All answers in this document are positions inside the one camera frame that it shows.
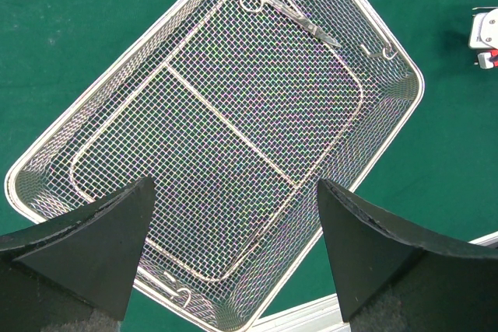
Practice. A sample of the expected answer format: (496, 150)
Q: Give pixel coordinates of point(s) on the aluminium front rail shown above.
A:
(323, 314)

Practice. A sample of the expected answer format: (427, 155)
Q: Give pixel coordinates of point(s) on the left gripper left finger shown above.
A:
(76, 272)

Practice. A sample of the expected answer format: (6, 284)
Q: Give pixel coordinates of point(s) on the surgical scissors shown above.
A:
(300, 19)

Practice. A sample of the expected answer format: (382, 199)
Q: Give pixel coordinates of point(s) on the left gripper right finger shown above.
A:
(416, 279)

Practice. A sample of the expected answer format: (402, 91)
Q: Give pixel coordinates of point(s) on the metal mesh instrument tray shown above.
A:
(236, 116)

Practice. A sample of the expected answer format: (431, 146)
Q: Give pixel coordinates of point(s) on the green surgical cloth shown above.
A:
(439, 172)

